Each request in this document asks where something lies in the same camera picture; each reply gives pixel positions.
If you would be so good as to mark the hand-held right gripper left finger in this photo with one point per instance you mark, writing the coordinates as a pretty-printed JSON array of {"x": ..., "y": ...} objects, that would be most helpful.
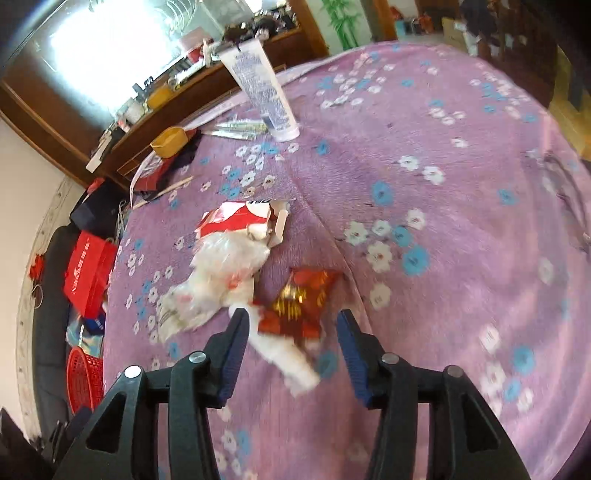
[{"x": 233, "y": 355}]

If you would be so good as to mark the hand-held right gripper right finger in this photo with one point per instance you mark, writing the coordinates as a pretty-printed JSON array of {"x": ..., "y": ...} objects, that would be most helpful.
[{"x": 355, "y": 364}]

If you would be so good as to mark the clear plastic bag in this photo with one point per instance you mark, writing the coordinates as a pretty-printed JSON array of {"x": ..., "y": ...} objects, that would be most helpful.
[{"x": 217, "y": 272}]

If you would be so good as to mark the red foil snack wrapper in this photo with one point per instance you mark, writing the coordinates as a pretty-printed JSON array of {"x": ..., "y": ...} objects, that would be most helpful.
[{"x": 300, "y": 300}]

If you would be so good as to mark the torn red white cigarette pack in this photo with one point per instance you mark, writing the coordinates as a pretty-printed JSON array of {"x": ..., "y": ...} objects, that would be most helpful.
[{"x": 235, "y": 217}]

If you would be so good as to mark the red plastic mesh basket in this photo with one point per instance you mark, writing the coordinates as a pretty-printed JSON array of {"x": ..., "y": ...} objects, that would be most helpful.
[{"x": 85, "y": 378}]

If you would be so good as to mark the holographic shopping bag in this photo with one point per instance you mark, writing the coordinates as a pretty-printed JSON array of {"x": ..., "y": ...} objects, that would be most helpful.
[{"x": 90, "y": 327}]

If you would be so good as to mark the red paper bag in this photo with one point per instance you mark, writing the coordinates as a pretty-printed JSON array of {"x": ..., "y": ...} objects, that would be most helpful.
[{"x": 87, "y": 277}]

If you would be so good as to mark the black sofa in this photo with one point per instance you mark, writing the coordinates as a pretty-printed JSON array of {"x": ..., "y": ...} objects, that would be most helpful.
[{"x": 51, "y": 332}]

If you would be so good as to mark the dark red packet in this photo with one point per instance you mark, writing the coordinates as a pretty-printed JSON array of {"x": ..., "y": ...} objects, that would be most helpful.
[{"x": 161, "y": 173}]

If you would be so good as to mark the dark navy paper bag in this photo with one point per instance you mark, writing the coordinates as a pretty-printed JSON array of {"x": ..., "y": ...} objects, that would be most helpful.
[{"x": 99, "y": 207}]

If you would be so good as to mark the small red cloth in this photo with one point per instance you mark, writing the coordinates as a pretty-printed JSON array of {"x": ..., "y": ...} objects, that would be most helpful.
[{"x": 37, "y": 267}]

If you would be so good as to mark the silver ointment tube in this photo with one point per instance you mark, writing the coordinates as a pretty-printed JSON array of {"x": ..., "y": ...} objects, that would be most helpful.
[
  {"x": 235, "y": 134},
  {"x": 242, "y": 125}
]

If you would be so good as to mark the small yellow box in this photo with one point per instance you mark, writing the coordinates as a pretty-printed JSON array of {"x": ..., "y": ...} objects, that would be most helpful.
[{"x": 168, "y": 141}]

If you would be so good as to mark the white flat box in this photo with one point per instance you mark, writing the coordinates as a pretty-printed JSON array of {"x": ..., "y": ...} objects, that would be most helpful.
[{"x": 99, "y": 154}]

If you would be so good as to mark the white lotion tube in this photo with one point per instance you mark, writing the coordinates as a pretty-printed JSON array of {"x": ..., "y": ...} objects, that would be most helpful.
[{"x": 263, "y": 87}]

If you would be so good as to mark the eyeglasses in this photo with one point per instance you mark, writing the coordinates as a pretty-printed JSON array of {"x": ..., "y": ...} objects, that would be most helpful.
[{"x": 551, "y": 158}]

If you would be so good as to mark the wooden cabinet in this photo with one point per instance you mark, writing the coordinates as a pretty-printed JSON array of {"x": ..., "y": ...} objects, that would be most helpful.
[{"x": 46, "y": 120}]

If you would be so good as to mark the large cabinet mirror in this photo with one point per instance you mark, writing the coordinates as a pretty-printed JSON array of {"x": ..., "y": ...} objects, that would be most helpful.
[{"x": 115, "y": 46}]

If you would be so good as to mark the wooden stair railing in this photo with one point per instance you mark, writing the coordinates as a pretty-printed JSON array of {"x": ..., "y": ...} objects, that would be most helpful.
[{"x": 517, "y": 41}]

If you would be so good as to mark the dark jacket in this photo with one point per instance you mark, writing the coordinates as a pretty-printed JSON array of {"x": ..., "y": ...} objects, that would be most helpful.
[{"x": 480, "y": 14}]

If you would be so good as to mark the bamboo wall decal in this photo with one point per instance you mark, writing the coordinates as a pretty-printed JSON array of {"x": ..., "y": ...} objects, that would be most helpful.
[{"x": 341, "y": 23}]

